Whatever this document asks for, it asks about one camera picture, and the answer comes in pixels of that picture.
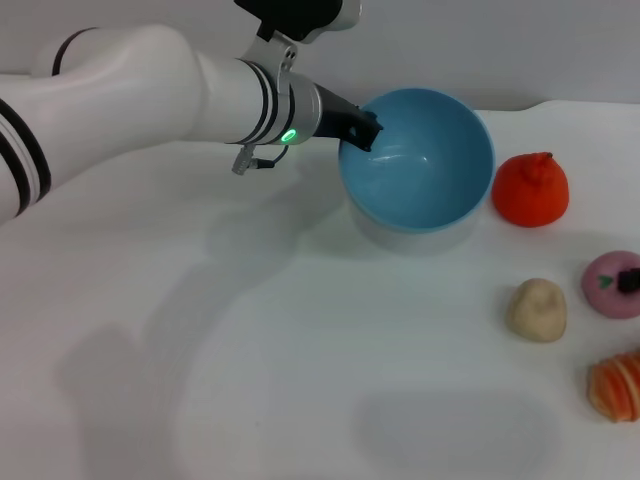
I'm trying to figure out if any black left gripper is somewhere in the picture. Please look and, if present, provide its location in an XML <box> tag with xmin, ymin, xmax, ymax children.
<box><xmin>314</xmin><ymin>85</ymin><xmax>385</xmax><ymax>152</ymax></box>

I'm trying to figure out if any pink toy peach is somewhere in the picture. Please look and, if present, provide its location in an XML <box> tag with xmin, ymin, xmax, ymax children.
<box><xmin>582</xmin><ymin>251</ymin><xmax>640</xmax><ymax>320</ymax></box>

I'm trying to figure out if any blue bowl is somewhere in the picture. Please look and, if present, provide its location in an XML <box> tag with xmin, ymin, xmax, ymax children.
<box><xmin>337</xmin><ymin>87</ymin><xmax>496</xmax><ymax>257</ymax></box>

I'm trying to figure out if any beige toy potato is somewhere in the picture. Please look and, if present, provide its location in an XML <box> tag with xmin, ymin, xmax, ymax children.
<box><xmin>506</xmin><ymin>278</ymin><xmax>569</xmax><ymax>344</ymax></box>

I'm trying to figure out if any peeled orange segments toy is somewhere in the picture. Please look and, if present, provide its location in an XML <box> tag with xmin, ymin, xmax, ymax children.
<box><xmin>586</xmin><ymin>349</ymin><xmax>640</xmax><ymax>424</ymax></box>

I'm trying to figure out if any orange toy tangerine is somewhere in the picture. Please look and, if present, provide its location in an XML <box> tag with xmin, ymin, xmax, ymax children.
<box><xmin>492</xmin><ymin>151</ymin><xmax>571</xmax><ymax>229</ymax></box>

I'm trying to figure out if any grey left gripper cable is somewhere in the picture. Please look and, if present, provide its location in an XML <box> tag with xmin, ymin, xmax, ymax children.
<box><xmin>231</xmin><ymin>144</ymin><xmax>289</xmax><ymax>176</ymax></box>

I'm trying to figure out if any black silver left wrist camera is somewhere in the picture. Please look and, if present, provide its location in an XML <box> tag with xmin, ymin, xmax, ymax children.
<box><xmin>234</xmin><ymin>0</ymin><xmax>362</xmax><ymax>45</ymax></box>

